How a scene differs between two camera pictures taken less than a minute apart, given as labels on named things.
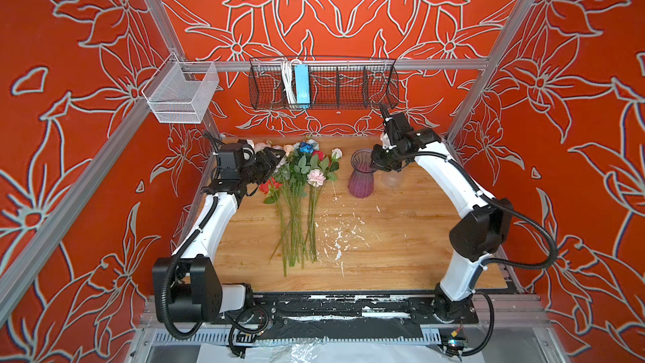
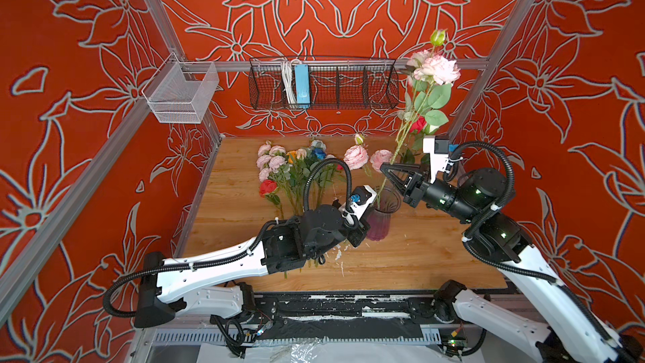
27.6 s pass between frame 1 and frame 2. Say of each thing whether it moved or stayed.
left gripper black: moved
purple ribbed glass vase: moved
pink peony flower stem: moved
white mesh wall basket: stayed
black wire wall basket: stayed
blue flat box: stayed
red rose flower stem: stayed
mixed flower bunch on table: stayed
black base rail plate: stayed
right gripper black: moved
